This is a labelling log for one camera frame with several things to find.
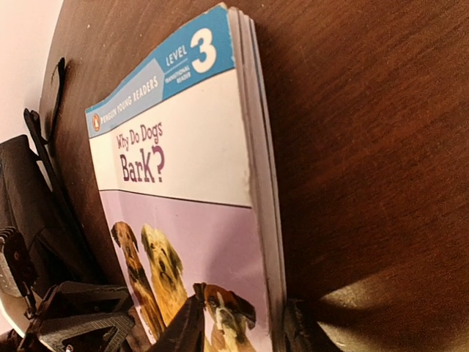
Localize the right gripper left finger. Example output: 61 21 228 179
152 295 205 352

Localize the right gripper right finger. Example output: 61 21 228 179
282 298 341 352

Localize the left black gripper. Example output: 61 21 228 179
18 282 135 351

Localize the black student bag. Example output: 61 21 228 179
0 56 125 290

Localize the dog picture book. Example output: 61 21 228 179
86 4 286 351

